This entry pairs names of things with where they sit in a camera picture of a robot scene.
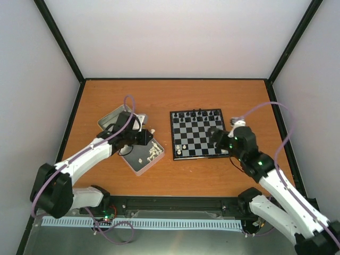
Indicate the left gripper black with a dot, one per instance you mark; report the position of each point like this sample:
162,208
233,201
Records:
145,139

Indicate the black frame rail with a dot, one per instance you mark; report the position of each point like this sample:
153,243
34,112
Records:
226,207

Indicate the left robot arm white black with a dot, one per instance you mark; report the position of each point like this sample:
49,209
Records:
53,190

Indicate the pink tin box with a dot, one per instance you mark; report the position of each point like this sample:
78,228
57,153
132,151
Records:
150,154

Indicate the small circuit board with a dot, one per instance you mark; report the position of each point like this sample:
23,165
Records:
108,217

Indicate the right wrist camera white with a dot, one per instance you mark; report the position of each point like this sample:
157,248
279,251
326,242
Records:
236,122

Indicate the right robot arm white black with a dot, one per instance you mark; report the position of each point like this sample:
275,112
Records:
302,224

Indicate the light blue cable duct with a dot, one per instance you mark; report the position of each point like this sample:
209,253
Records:
148,223

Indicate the black white chess board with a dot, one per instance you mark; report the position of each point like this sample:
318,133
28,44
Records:
195,134

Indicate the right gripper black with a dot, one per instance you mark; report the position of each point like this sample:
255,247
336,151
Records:
217,132

